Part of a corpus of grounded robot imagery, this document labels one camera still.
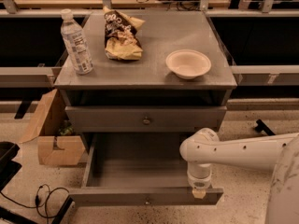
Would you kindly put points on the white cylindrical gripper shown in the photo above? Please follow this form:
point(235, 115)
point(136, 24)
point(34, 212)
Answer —
point(199, 183)

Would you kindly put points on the grey drawer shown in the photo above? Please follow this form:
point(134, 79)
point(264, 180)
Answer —
point(145, 119)
point(138, 169)

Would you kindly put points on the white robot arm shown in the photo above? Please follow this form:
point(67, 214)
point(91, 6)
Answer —
point(278, 154)

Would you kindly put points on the grey drawer cabinet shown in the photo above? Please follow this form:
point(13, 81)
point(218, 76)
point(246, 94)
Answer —
point(148, 81)

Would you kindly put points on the grey top drawer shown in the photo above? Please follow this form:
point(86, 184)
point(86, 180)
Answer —
point(145, 119)

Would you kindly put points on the black stand leg right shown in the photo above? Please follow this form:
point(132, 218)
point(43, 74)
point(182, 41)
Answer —
point(262, 127)

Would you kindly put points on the white paper bowl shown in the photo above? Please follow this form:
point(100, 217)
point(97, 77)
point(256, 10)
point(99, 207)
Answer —
point(187, 63)

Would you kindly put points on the brown cardboard box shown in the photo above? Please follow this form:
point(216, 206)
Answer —
point(53, 149)

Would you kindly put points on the yellow black chip bag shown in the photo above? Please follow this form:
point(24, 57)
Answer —
point(120, 36)

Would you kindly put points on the black bin left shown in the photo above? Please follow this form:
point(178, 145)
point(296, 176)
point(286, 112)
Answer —
point(8, 167)

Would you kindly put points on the black stand base left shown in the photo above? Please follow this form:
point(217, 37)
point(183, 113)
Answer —
point(8, 217)

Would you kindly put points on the clear plastic water bottle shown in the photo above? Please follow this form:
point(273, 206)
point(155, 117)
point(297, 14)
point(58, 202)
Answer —
point(76, 43)

